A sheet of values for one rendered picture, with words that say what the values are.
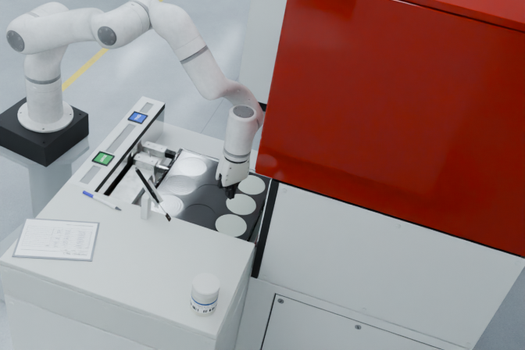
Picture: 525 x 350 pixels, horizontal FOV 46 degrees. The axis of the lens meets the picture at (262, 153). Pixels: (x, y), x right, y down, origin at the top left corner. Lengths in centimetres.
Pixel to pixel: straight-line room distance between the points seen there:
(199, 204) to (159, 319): 51
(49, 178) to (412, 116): 145
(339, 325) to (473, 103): 88
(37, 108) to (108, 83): 198
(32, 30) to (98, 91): 214
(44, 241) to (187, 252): 40
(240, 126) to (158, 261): 44
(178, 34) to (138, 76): 260
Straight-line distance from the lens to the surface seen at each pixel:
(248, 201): 207
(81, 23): 193
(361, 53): 142
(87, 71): 435
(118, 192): 209
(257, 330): 215
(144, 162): 216
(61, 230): 185
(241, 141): 179
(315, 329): 206
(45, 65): 218
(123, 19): 179
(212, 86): 174
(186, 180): 211
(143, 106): 234
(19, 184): 347
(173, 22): 172
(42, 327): 195
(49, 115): 229
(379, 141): 153
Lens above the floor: 230
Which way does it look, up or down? 38 degrees down
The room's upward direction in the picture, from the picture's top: 11 degrees clockwise
